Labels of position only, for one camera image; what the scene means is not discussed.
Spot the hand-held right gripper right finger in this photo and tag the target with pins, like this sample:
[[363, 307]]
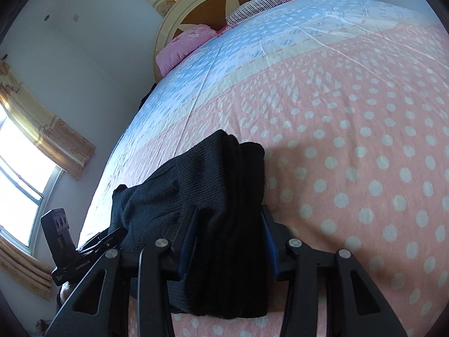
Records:
[[270, 245]]

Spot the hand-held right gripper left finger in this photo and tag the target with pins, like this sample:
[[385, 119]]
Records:
[[186, 244]]

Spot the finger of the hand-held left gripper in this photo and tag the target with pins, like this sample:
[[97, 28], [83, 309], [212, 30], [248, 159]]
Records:
[[110, 238]]

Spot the black pants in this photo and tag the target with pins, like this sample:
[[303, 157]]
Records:
[[210, 189]]

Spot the tan patterned curtain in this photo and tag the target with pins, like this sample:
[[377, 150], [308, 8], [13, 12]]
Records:
[[21, 270], [45, 130]]

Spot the window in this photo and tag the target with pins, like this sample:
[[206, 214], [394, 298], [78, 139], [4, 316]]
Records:
[[17, 182]]

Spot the dark cloth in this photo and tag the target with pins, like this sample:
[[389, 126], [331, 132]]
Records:
[[147, 96]]

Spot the polka dot bedsheet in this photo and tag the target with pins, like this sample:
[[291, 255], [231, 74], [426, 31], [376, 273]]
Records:
[[333, 112]]

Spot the pink pillow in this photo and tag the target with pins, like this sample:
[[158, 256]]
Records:
[[182, 44]]

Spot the cream wooden headboard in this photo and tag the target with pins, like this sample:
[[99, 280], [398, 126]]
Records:
[[168, 24]]

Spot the striped pillow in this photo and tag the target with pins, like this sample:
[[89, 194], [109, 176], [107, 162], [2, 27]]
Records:
[[256, 7]]

